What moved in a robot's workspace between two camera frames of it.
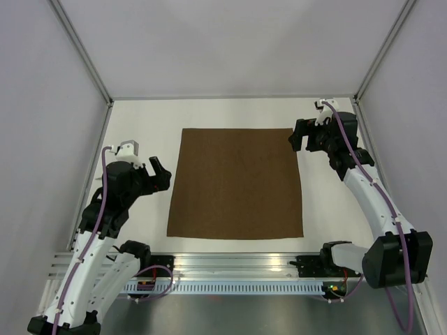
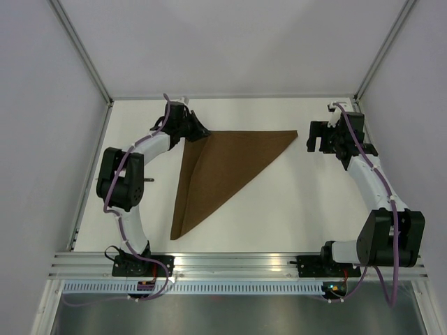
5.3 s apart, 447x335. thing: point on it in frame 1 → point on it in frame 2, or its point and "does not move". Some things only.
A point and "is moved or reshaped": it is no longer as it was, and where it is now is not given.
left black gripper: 159,182 → 200,130
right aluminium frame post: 379,56 does not move
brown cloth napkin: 237,183 is moved or reshaped
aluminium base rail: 211,267 does not move
